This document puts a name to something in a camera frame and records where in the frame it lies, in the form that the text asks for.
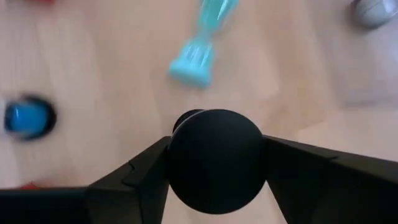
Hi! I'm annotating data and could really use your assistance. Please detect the black cylinder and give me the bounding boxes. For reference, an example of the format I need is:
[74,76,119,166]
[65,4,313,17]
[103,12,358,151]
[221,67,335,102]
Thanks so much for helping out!
[2,94,58,141]

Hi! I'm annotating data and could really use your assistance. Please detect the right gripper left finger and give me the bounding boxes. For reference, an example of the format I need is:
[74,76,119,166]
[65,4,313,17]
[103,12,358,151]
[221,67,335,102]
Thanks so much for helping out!
[0,136,172,224]

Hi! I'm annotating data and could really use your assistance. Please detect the mint green hourglass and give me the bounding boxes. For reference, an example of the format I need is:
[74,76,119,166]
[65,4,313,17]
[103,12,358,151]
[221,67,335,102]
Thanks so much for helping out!
[168,0,240,90]

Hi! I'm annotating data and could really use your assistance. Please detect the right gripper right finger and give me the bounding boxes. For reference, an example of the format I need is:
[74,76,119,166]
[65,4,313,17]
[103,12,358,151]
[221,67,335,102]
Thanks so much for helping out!
[263,134,398,224]

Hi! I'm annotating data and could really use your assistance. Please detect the orange sand hourglass black caps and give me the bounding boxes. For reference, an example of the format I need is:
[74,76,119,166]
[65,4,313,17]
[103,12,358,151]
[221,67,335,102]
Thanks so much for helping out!
[167,108,269,215]

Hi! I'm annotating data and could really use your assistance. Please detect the white sand hourglass black caps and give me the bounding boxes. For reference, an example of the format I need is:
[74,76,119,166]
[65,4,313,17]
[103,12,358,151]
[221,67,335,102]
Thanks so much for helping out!
[350,0,398,30]

